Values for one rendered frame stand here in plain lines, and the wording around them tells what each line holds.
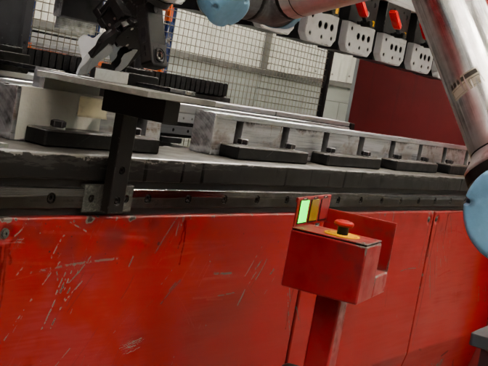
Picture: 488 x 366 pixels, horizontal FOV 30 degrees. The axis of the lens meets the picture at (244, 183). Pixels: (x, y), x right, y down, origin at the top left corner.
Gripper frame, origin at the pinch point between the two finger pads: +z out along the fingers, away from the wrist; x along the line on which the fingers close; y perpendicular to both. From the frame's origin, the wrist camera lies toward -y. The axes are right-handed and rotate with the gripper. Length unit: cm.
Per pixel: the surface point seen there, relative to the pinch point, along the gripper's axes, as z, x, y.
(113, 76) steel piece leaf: -2.8, -0.6, -2.7
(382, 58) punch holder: -12, -111, 12
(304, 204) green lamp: -3.5, -36.2, -32.2
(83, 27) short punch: -2.7, -0.4, 9.7
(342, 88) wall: 218, -717, 287
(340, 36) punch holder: -13, -89, 15
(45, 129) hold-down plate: 6.4, 12.2, -8.5
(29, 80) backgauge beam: 22.5, -11.1, 20.4
